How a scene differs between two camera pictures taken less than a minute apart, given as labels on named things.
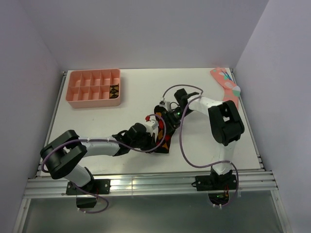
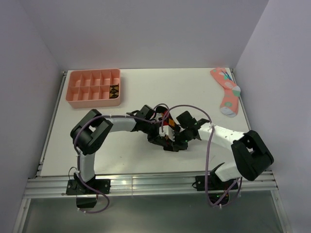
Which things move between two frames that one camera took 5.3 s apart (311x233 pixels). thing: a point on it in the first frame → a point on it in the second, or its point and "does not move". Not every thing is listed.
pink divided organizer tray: x=90 y=88 does not move
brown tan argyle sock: x=114 y=91 does not move
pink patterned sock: x=232 y=91 does not move
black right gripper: x=170 y=124 → x=179 y=146
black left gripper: x=151 y=143 → x=155 y=138
